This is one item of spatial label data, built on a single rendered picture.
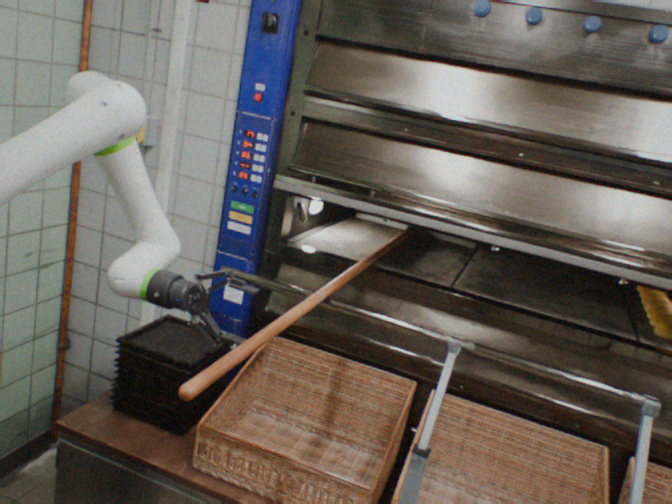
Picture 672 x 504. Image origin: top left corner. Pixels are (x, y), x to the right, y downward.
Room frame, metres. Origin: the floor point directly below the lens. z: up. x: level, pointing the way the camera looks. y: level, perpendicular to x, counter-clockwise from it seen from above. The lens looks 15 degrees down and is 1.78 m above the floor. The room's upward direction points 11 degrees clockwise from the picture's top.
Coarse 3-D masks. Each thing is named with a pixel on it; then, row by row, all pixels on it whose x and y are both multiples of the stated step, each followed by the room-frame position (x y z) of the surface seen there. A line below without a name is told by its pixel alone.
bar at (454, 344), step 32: (288, 288) 1.70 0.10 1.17; (384, 320) 1.60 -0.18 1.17; (448, 352) 1.54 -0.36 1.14; (480, 352) 1.52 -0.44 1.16; (576, 384) 1.45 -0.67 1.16; (608, 384) 1.44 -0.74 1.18; (416, 448) 1.35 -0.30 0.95; (640, 448) 1.33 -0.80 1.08; (416, 480) 1.32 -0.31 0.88; (640, 480) 1.28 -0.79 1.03
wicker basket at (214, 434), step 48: (240, 384) 1.86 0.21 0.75; (288, 384) 1.99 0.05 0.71; (336, 384) 1.96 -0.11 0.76; (384, 384) 1.93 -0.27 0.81; (240, 432) 1.83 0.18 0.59; (288, 432) 1.88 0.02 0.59; (336, 432) 1.91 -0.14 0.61; (384, 432) 1.88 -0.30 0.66; (240, 480) 1.59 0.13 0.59; (288, 480) 1.63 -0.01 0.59; (336, 480) 1.49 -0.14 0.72; (384, 480) 1.64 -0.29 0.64
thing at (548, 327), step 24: (288, 240) 2.16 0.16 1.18; (336, 264) 2.04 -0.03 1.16; (408, 288) 1.97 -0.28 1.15; (432, 288) 1.94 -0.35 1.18; (480, 312) 1.89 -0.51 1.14; (504, 312) 1.87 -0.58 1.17; (528, 312) 1.88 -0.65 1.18; (576, 336) 1.80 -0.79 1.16; (600, 336) 1.79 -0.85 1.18; (648, 360) 1.74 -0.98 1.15
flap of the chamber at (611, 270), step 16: (304, 192) 1.94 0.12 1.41; (320, 192) 1.92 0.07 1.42; (352, 208) 1.94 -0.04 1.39; (368, 208) 1.87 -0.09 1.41; (384, 208) 1.86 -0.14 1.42; (416, 224) 1.82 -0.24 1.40; (432, 224) 1.81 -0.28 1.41; (480, 240) 1.77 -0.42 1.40; (496, 240) 1.75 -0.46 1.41; (512, 240) 1.74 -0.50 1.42; (544, 256) 1.71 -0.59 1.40; (560, 256) 1.70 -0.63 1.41; (608, 272) 1.66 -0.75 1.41; (624, 272) 1.65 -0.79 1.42
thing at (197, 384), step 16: (400, 240) 2.41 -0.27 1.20; (368, 256) 2.05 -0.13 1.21; (352, 272) 1.85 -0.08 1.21; (320, 288) 1.65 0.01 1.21; (336, 288) 1.70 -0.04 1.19; (304, 304) 1.50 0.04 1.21; (288, 320) 1.39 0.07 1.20; (256, 336) 1.25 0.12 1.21; (272, 336) 1.30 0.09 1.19; (240, 352) 1.17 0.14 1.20; (208, 368) 1.07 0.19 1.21; (224, 368) 1.10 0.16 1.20; (192, 384) 1.00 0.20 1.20; (208, 384) 1.04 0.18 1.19
